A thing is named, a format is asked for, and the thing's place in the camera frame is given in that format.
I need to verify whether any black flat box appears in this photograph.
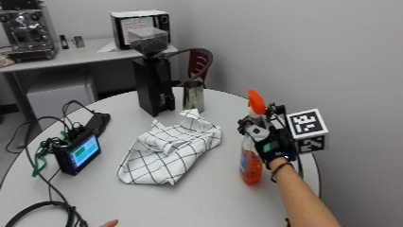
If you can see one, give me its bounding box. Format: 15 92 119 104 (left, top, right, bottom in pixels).
83 112 112 137

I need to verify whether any black microwave oven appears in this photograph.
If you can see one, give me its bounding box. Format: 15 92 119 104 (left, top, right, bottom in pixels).
110 9 172 51

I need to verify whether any steel milk jug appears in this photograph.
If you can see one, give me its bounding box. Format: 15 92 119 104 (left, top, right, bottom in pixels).
181 79 207 114

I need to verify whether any orange spray bottle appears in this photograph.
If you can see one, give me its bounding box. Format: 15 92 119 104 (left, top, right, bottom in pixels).
239 89 269 185

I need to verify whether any black wrist band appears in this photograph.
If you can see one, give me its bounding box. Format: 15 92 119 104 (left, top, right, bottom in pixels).
271 161 297 183

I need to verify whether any grey side table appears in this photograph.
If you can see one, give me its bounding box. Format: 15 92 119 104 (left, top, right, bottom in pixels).
0 37 179 127

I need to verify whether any steel espresso machine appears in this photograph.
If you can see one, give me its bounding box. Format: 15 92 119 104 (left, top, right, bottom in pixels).
0 0 60 62

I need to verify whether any dark red chair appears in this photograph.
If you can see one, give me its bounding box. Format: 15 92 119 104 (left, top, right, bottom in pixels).
163 47 215 89

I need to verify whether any white marker cube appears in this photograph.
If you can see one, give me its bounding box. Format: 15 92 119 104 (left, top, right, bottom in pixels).
286 108 330 155

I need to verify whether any black cable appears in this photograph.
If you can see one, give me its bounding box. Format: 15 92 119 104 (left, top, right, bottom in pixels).
5 99 99 227

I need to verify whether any black coffee grinder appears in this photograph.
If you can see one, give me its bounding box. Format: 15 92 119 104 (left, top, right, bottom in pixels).
128 26 177 117

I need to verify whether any small black screen device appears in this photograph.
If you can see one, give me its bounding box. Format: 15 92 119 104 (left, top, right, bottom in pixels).
55 128 104 176

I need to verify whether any green strap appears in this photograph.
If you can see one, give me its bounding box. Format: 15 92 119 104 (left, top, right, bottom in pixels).
32 131 72 178

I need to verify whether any black tamper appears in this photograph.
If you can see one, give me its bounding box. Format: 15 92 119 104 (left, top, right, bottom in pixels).
59 34 71 50

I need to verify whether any white checked cloth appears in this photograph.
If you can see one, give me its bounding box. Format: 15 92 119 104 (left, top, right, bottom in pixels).
116 108 224 186

